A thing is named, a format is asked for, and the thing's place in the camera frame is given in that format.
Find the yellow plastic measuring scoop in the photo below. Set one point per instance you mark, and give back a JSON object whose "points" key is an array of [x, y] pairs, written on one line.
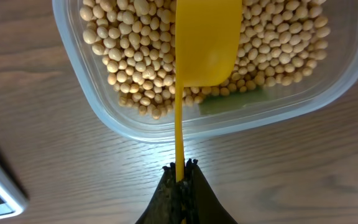
{"points": [[206, 41]]}

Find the pile of soybeans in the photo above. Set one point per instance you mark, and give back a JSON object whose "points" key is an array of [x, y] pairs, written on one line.
{"points": [[163, 54]]}

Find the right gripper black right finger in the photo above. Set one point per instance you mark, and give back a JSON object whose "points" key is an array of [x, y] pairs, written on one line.
{"points": [[201, 205]]}

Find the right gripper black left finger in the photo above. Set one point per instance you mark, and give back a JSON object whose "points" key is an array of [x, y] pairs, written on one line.
{"points": [[165, 205]]}

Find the clear plastic container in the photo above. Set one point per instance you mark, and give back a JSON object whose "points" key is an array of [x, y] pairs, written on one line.
{"points": [[216, 116]]}

